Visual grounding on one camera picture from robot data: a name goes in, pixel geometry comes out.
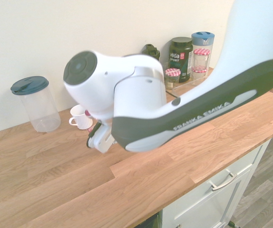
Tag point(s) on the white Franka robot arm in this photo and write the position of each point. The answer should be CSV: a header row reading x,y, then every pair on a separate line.
x,y
198,99

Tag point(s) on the dark green bin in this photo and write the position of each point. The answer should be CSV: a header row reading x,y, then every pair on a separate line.
x,y
150,221

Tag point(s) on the red and white wrist mount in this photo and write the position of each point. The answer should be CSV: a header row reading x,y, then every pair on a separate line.
x,y
87,113

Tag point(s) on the tall clear light-blue-lidded canister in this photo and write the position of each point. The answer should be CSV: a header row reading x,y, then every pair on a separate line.
x,y
201,40

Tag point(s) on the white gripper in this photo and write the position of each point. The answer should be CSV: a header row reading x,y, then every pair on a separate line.
x,y
100,140

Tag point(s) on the dark green shaker bottle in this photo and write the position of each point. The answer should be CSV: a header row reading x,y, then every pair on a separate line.
x,y
151,51

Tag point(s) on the dark Vega Sport protein tub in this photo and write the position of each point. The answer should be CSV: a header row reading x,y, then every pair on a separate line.
x,y
180,59

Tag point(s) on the glass jar red checkered lid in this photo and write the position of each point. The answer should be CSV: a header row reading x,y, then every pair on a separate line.
x,y
198,74
201,58
172,77

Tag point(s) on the white ceramic mug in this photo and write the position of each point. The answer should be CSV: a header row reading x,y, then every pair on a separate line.
x,y
78,116

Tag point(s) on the large clear dark-blue-lidded canister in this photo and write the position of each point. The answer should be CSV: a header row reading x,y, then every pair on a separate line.
x,y
40,107

